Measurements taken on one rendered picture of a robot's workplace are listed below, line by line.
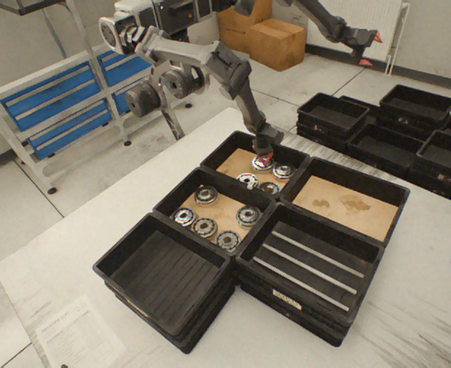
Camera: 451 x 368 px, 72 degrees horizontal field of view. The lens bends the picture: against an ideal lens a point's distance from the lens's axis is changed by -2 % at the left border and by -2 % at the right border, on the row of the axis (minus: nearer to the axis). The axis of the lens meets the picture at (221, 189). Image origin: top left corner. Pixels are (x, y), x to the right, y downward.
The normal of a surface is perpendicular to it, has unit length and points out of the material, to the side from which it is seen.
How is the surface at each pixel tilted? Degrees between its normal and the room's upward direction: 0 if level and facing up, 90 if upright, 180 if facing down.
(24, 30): 90
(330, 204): 0
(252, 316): 0
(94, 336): 0
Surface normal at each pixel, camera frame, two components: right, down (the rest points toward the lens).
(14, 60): 0.71, 0.45
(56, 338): -0.11, -0.69
